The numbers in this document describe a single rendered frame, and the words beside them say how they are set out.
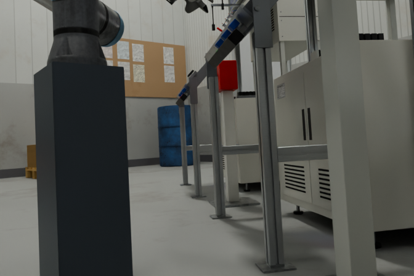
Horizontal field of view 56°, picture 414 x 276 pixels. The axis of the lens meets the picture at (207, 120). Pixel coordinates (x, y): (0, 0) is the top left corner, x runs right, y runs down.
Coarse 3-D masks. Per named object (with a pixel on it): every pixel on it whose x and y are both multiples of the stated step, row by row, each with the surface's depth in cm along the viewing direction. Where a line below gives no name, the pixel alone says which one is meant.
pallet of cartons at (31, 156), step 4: (28, 148) 511; (32, 148) 500; (28, 152) 512; (32, 152) 500; (28, 156) 512; (32, 156) 500; (28, 160) 512; (32, 160) 500; (28, 164) 512; (32, 164) 500; (28, 168) 510; (32, 168) 490; (28, 172) 510; (32, 172) 490; (28, 176) 509; (32, 176) 512; (36, 176) 485
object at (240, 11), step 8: (240, 8) 112; (240, 16) 117; (248, 16) 113; (240, 24) 121; (248, 24) 117; (240, 32) 126; (248, 32) 122; (216, 40) 148; (216, 48) 155; (208, 56) 171
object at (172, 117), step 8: (160, 112) 596; (168, 112) 587; (176, 112) 585; (160, 120) 596; (168, 120) 586; (176, 120) 584; (160, 128) 596; (168, 128) 586; (176, 128) 584; (160, 136) 597; (168, 136) 585; (176, 136) 583; (160, 144) 597; (168, 144) 585; (176, 144) 582; (160, 152) 598; (168, 152) 585; (176, 152) 582; (192, 152) 592; (160, 160) 599; (168, 160) 584; (176, 160) 581; (192, 160) 590
